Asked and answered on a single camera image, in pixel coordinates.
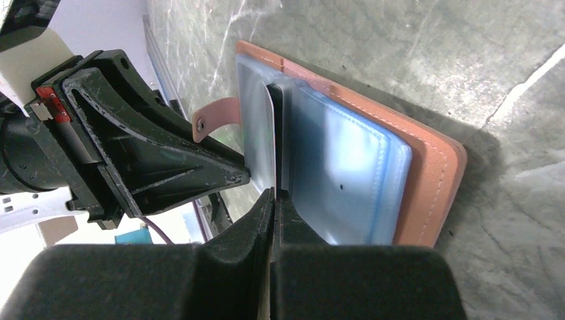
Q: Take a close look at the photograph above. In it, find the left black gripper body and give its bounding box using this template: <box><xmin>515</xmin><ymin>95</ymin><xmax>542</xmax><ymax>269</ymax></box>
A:
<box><xmin>1</xmin><ymin>53</ymin><xmax>124</xmax><ymax>231</ymax></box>

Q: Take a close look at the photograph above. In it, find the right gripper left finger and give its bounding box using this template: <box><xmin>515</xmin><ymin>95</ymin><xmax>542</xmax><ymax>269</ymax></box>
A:
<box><xmin>1</xmin><ymin>189</ymin><xmax>275</xmax><ymax>319</ymax></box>

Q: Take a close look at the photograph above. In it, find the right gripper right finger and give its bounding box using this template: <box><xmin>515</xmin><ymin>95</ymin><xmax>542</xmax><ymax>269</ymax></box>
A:
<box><xmin>271</xmin><ymin>191</ymin><xmax>467</xmax><ymax>319</ymax></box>

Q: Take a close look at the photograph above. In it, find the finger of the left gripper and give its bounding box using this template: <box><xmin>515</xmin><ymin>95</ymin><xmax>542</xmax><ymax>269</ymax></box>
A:
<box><xmin>61</xmin><ymin>49</ymin><xmax>251</xmax><ymax>217</ymax></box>

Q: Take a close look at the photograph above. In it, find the brown leather card holder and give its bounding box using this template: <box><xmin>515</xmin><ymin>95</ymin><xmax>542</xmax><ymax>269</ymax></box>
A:
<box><xmin>193</xmin><ymin>41</ymin><xmax>467</xmax><ymax>247</ymax></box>

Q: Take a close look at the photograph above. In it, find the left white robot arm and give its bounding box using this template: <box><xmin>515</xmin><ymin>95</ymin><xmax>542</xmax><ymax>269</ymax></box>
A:
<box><xmin>1</xmin><ymin>1</ymin><xmax>251</xmax><ymax>232</ymax></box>

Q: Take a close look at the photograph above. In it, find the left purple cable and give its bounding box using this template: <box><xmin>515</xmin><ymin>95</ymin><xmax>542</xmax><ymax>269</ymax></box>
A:
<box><xmin>139</xmin><ymin>215</ymin><xmax>175</xmax><ymax>245</ymax></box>

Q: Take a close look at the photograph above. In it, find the aluminium frame rail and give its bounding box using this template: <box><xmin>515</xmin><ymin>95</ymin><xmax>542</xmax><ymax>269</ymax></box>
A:
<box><xmin>143</xmin><ymin>15</ymin><xmax>187</xmax><ymax>119</ymax></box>

